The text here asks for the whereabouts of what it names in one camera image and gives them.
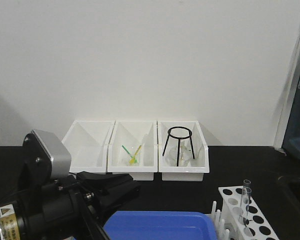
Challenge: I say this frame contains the black wire tripod stand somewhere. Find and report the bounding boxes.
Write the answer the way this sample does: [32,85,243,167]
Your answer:
[162,126,195,167]

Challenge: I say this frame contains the grey pegboard drying rack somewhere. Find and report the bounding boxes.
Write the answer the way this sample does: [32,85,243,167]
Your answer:
[281,42,300,160]

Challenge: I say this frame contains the yellow green plastic sticks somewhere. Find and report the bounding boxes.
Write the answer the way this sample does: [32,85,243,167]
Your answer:
[121,145,142,166]

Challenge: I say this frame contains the middle white storage bin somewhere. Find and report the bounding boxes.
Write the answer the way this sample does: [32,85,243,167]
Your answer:
[107,120,158,181]

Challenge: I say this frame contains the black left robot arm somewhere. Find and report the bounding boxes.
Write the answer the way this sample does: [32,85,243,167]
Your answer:
[0,171,141,240]

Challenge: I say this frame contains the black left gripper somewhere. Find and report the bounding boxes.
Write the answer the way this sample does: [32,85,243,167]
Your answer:
[17,171,141,240]

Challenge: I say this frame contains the left white storage bin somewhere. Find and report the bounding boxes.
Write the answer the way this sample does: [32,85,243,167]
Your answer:
[62,120,115,174]

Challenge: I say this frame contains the white test tube rack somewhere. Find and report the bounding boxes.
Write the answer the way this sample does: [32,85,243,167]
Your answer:
[210,186,278,240]

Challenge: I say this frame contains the blue plastic tray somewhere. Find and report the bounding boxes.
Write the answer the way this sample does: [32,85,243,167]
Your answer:
[104,211,217,240]

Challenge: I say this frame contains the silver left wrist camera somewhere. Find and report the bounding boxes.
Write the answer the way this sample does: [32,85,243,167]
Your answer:
[31,129,72,179]

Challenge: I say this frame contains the glassware in right bin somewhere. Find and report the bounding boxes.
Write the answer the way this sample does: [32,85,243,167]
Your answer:
[165,145,193,167]

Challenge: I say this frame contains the right white storage bin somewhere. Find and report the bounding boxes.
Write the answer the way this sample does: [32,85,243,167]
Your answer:
[157,120,210,182]

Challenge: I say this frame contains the clear glass test tube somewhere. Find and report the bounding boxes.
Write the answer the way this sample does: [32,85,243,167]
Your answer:
[239,186,252,226]

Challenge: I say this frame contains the white storage bin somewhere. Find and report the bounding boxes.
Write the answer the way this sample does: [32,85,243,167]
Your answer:
[107,120,158,181]
[157,120,210,182]
[62,120,115,174]

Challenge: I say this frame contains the test tube in rack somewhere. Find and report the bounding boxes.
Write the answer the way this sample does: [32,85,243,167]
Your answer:
[242,179,252,201]

